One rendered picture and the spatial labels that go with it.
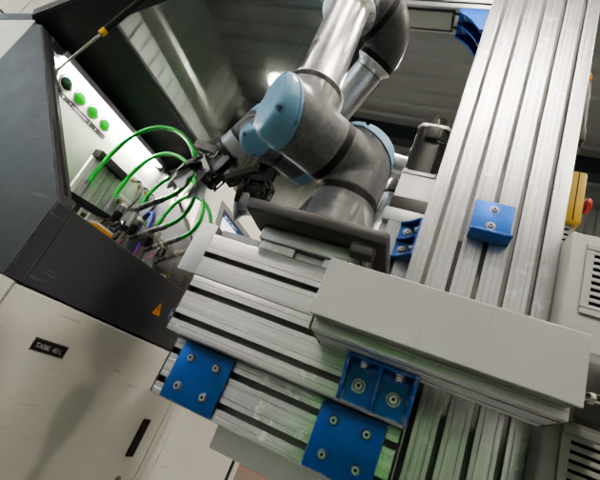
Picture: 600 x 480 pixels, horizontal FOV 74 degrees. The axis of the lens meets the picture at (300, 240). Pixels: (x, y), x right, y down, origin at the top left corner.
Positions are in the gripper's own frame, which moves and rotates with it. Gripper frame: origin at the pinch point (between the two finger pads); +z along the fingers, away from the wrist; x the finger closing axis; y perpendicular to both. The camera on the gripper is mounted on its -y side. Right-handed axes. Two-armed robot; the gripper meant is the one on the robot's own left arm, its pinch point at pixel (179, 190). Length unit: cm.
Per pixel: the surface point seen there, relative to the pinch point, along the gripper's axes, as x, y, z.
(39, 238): -37.7, 30.7, 6.5
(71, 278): -28.2, 32.9, 12.2
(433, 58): 438, -367, -216
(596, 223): 796, -116, -295
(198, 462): 49, 56, 64
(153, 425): 16, 49, 46
